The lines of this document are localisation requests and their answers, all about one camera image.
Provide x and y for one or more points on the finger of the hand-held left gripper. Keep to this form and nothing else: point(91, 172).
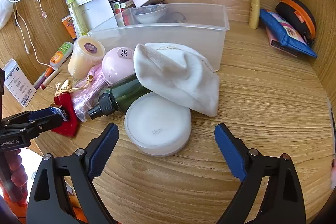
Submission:
point(43, 127)
point(39, 115)

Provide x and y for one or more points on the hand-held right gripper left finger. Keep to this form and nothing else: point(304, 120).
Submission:
point(103, 153)

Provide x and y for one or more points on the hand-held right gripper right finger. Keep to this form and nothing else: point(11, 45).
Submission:
point(231, 155)

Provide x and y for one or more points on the small blue printed packet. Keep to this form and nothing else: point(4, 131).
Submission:
point(61, 112)

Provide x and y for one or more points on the red velvet pouch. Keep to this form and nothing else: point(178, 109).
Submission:
point(64, 106)

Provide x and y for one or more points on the pink knit pouch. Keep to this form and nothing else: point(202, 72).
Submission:
point(89, 90)

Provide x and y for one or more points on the white round cosmetic jar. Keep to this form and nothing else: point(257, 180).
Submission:
point(157, 124)

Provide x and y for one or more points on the dark green bottle black cap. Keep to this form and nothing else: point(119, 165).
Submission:
point(123, 94)

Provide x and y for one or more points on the cream jar with lid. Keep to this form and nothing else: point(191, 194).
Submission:
point(85, 56)

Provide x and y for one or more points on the pink round case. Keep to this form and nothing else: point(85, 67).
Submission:
point(115, 66)

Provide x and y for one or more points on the white cloth pouch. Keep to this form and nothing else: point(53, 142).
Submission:
point(178, 77)

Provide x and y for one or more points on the clear plastic storage box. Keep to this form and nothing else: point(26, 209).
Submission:
point(183, 35)

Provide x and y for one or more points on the wooden desktop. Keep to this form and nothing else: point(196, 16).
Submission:
point(262, 108)

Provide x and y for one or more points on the white lip balm tube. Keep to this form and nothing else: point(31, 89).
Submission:
point(51, 79)

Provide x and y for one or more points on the purple pen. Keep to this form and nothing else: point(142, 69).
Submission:
point(43, 77)

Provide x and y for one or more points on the white printed leaflet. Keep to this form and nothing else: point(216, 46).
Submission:
point(17, 82)

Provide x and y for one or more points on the white bottle with orange cap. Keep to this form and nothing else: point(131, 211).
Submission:
point(61, 54)

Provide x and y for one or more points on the orange sunscreen tube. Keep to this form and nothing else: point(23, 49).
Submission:
point(68, 27)

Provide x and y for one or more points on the yellow-green spray bottle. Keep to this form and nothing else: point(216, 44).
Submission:
point(78, 16)

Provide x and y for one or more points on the white fluffy item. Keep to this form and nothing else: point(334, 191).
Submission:
point(4, 6)

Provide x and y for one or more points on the pink wallet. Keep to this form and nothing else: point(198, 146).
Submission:
point(278, 44)

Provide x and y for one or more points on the fruit sticker packet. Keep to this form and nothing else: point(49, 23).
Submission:
point(116, 11)

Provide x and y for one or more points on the blue zip pouch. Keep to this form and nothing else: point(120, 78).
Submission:
point(286, 32)

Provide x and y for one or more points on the small yellow tube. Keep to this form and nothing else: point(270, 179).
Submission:
point(254, 12)

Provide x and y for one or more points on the white bowl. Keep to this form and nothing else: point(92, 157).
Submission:
point(149, 15)

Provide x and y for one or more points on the black case with orange trim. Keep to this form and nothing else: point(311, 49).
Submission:
point(296, 14)

